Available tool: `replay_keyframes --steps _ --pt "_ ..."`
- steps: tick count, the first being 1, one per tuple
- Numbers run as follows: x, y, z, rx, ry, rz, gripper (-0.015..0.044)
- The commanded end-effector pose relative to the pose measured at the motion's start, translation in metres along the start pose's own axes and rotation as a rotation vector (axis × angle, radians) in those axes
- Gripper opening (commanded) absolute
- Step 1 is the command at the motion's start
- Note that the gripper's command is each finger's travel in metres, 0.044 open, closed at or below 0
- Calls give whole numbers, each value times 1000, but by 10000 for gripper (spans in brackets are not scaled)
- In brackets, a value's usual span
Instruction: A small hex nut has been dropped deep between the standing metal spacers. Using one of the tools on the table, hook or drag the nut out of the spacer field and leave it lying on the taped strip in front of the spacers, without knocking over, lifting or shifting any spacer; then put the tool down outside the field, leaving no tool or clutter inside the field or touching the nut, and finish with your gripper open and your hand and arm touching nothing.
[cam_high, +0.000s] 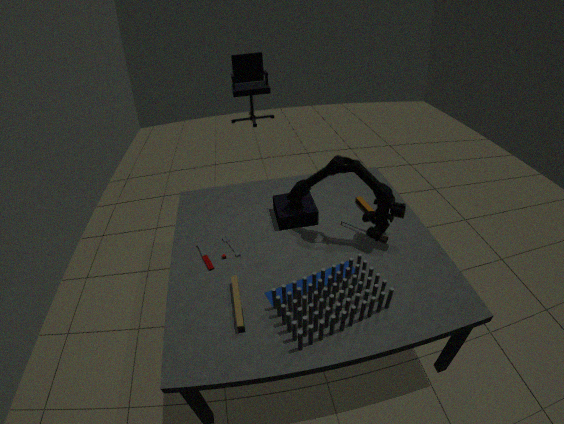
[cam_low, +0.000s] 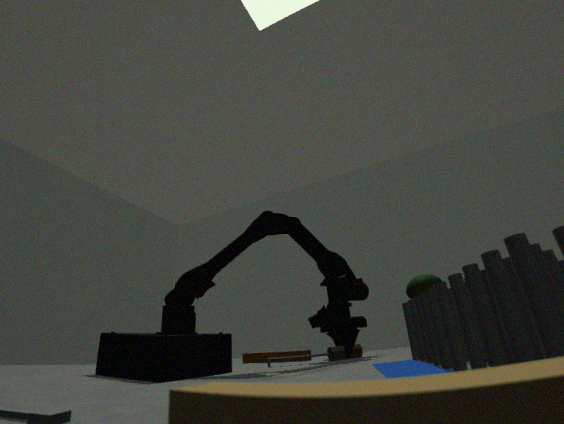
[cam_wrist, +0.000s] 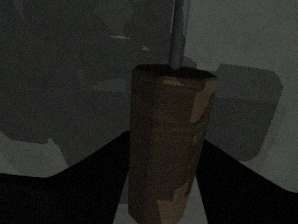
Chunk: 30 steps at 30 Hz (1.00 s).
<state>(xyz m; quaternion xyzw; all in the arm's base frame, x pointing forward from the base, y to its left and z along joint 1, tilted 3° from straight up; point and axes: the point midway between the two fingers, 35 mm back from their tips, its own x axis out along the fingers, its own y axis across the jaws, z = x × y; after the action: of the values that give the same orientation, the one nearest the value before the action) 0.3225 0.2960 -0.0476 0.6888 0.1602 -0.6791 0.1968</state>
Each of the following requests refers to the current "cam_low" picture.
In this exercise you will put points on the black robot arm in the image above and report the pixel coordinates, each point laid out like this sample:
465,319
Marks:
179,318

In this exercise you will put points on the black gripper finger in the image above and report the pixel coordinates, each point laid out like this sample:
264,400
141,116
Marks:
336,338
349,338

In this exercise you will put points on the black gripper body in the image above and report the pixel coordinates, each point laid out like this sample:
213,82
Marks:
344,322

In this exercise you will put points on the orange-brown flat bar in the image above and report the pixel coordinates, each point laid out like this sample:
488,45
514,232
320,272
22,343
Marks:
263,356

